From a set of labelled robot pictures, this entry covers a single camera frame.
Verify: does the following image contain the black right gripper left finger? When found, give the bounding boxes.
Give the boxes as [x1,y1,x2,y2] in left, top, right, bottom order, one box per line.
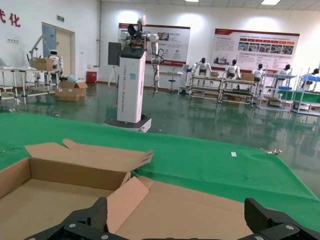
[24,196,111,240]

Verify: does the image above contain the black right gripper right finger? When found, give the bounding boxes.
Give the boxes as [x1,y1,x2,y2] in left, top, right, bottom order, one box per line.
[239,197,320,240]

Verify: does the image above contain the open brown cardboard box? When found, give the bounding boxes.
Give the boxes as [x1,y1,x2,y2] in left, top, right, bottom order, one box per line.
[106,176,283,240]
[0,138,155,240]

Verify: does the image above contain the open cardboard shipping box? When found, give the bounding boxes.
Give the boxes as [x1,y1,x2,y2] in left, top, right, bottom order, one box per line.
[54,80,89,102]

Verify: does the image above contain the metal table clamp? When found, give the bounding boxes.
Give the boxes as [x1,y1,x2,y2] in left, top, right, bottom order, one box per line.
[259,148,282,156]

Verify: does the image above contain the green table cloth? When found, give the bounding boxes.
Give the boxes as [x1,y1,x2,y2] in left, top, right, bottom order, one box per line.
[0,112,320,240]

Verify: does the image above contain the metal shelf with blue tray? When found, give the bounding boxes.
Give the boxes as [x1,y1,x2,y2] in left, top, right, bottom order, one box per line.
[257,64,301,111]
[291,74,320,115]

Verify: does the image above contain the pipe rack with wooden shelves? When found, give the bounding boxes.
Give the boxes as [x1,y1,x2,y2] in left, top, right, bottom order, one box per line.
[189,74,223,104]
[221,76,259,105]

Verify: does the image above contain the red floor cabinet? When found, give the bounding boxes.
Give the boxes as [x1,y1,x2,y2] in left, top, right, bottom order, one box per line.
[86,71,98,85]

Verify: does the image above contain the white pipe rack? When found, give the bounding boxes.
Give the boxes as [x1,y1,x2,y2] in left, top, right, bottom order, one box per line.
[0,66,63,105]

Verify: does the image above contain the white black humanoid robot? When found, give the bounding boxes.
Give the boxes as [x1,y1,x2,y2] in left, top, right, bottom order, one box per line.
[225,59,242,81]
[309,67,320,84]
[276,64,292,81]
[251,63,266,83]
[191,57,213,76]

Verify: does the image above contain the brown cardboard carton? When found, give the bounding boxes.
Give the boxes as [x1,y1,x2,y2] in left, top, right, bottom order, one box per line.
[33,57,55,72]

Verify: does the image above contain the small white round-head robot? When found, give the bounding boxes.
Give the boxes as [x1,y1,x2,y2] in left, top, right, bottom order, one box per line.
[47,49,65,76]

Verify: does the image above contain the black screen on stand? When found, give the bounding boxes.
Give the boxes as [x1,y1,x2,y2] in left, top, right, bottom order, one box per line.
[107,41,124,86]

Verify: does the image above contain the beige door with window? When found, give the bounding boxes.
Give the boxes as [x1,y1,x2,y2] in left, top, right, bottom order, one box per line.
[41,21,76,82]

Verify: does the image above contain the red white wall info board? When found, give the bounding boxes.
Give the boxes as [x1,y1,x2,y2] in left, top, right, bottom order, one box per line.
[118,22,191,66]
[211,27,301,69]

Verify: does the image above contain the grey wall pipe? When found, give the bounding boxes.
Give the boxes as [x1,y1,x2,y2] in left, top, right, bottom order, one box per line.
[95,0,103,68]

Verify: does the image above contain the red wall lettering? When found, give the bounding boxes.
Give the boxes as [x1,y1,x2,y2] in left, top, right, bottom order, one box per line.
[0,9,21,28]

